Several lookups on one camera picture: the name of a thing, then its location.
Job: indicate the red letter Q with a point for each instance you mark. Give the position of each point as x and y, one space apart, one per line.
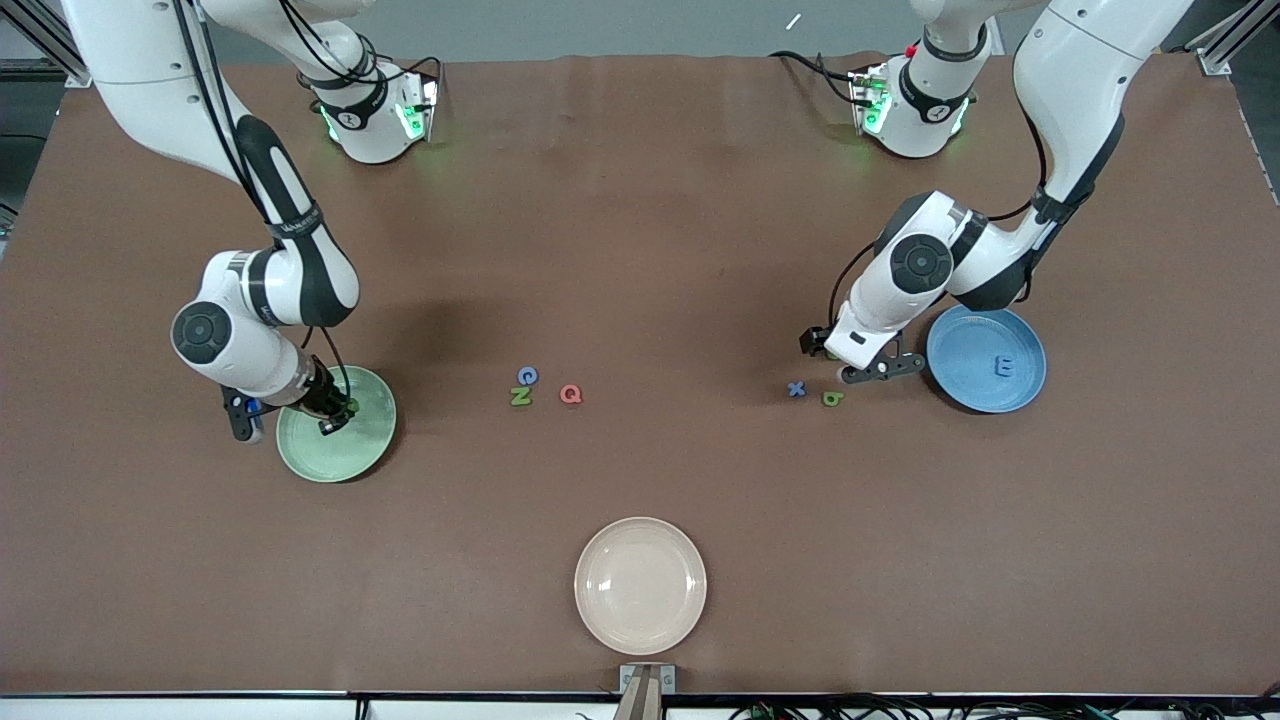
563 395

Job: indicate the blue plate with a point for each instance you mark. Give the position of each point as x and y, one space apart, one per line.
970 385

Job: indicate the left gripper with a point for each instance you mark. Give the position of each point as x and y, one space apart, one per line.
808 340

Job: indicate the blue letter m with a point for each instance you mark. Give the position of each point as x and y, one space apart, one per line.
1004 366

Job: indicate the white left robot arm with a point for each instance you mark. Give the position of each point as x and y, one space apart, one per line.
1070 90

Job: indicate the green plate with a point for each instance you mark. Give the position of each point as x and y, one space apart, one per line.
350 455

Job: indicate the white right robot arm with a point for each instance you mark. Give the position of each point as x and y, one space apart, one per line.
230 350

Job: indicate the brown table cover sheet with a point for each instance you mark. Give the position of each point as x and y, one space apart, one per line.
640 250

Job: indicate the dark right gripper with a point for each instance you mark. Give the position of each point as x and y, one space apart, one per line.
318 396

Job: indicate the blue letter C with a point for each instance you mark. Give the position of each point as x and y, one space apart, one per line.
520 376

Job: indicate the aluminium frame profile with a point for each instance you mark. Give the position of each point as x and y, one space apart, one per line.
1215 62
40 35

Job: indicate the white table edge rail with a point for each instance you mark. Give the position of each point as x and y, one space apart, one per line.
200 708

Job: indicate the cream plate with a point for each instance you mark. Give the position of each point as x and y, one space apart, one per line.
640 586

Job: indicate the grey bracket with tan beam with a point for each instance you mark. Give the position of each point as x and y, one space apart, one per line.
645 685

